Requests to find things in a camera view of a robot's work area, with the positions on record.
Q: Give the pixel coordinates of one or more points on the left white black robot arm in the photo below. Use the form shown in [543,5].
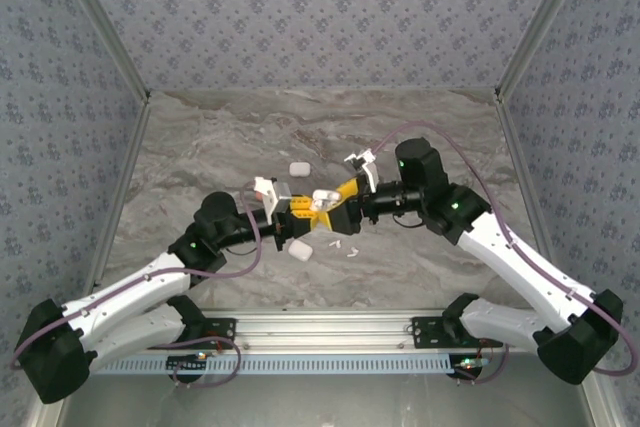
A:
[125,287]

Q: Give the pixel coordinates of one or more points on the aluminium table side rail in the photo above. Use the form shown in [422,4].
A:
[515,147]
[134,147]

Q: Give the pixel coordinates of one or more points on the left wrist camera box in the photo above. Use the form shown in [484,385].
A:
[272,192]

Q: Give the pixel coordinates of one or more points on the aluminium lower frame bar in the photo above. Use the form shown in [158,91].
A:
[42,417]
[607,407]

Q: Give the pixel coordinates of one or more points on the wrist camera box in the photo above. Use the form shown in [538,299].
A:
[272,192]
[370,172]

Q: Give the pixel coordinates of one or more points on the aluminium frame post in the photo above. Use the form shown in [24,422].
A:
[545,22]
[100,22]

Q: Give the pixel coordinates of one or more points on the white earbud charging case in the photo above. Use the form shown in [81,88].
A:
[299,169]
[301,251]
[322,202]

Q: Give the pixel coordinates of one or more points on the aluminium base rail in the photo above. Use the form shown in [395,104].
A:
[320,332]

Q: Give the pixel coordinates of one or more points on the grey metal lower panel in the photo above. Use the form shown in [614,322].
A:
[320,402]

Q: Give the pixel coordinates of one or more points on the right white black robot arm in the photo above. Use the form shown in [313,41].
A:
[525,267]

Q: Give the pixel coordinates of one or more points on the black controller board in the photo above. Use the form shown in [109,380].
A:
[187,363]
[472,369]

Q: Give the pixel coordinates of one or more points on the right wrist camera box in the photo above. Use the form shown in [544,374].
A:
[370,172]

